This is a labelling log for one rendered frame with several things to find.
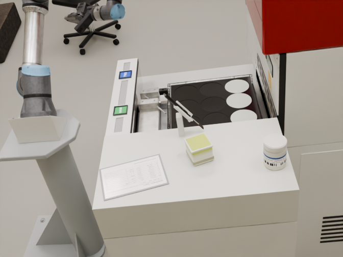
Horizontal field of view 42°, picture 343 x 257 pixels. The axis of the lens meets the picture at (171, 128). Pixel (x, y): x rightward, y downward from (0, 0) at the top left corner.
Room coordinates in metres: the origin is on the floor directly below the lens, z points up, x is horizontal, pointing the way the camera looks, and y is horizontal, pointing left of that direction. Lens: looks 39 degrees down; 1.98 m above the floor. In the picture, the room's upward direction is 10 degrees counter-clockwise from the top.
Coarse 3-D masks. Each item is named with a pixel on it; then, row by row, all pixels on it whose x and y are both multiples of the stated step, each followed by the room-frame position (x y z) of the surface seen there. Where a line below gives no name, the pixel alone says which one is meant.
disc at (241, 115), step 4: (236, 112) 1.39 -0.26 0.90; (240, 112) 1.38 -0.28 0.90; (244, 112) 1.38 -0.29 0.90; (248, 112) 1.37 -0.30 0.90; (252, 112) 1.37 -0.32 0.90; (232, 116) 1.37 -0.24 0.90; (236, 116) 1.36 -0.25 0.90; (240, 116) 1.36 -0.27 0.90; (244, 116) 1.35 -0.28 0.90; (248, 116) 1.35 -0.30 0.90; (252, 116) 1.34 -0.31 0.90; (256, 116) 1.34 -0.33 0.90; (232, 120) 1.34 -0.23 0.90; (236, 120) 1.34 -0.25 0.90; (240, 120) 1.33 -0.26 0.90; (244, 120) 1.33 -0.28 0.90
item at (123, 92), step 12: (120, 60) 1.84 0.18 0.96; (132, 60) 1.82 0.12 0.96; (132, 72) 1.71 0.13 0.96; (120, 84) 1.64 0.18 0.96; (132, 84) 1.62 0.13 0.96; (120, 96) 1.55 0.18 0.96; (132, 96) 1.53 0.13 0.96; (132, 108) 1.45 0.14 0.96; (108, 120) 1.39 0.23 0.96; (120, 120) 1.39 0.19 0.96; (108, 132) 1.32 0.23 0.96; (120, 132) 1.31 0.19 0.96
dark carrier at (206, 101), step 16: (224, 80) 1.62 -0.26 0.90; (176, 96) 1.56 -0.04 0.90; (192, 96) 1.54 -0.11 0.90; (208, 96) 1.52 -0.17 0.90; (224, 96) 1.50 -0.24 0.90; (176, 112) 1.45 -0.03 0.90; (192, 112) 1.44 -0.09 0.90; (208, 112) 1.42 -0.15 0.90; (224, 112) 1.40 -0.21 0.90; (256, 112) 1.36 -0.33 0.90
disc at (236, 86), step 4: (232, 80) 1.61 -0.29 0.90; (236, 80) 1.61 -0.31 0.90; (240, 80) 1.60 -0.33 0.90; (228, 84) 1.59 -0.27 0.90; (232, 84) 1.58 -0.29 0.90; (236, 84) 1.58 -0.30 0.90; (240, 84) 1.57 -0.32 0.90; (244, 84) 1.57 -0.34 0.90; (248, 84) 1.56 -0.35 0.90; (228, 88) 1.56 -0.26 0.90; (232, 88) 1.55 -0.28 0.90; (236, 88) 1.55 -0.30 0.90; (240, 88) 1.54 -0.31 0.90; (244, 88) 1.54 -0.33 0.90; (232, 92) 1.52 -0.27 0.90; (236, 92) 1.52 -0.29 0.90; (240, 92) 1.51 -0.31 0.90
